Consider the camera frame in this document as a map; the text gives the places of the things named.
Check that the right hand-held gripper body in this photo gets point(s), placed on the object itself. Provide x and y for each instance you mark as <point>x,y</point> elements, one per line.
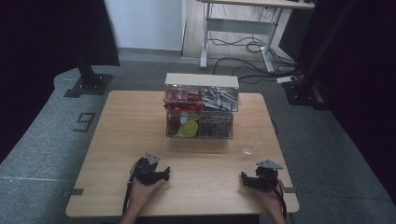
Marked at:
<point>267,177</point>

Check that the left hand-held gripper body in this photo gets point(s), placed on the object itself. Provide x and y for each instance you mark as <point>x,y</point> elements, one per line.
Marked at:
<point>144,172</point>

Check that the person's left hand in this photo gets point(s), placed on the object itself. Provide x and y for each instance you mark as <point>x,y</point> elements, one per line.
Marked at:
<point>144,193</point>

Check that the person's right hand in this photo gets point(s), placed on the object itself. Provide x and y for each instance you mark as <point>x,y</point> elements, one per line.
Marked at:
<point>271,199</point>

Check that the small clear plastic cup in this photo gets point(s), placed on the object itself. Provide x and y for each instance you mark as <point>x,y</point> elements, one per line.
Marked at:
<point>249,149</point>

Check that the black tape marker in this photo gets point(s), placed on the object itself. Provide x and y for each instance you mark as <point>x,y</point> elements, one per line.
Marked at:
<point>73,192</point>
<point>292,190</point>

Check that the pile of dark brown packets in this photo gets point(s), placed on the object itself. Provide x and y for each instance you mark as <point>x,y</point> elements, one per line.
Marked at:
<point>215,126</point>

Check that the pile of red packets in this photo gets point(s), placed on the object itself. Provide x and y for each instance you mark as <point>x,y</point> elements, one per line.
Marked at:
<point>183,101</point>

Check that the clear acrylic drawer organizer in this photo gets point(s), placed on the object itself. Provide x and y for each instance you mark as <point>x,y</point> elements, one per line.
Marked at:
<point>201,105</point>

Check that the pile of silver packets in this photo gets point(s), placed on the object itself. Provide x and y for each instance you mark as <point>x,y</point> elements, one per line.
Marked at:
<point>219,99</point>

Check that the black metal stand with base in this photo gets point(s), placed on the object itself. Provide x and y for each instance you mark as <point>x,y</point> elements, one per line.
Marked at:
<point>306,88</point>

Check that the white power strip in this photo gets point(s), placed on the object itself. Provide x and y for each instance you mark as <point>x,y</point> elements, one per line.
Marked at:
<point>286,79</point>

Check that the left black stand base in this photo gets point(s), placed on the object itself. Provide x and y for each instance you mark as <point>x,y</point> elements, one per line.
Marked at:
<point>90,81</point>

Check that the black curtain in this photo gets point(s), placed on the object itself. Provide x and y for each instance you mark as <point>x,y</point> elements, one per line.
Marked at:
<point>46,62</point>
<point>358,87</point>

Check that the white desk frame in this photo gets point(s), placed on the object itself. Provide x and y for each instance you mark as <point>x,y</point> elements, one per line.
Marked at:
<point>239,26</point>

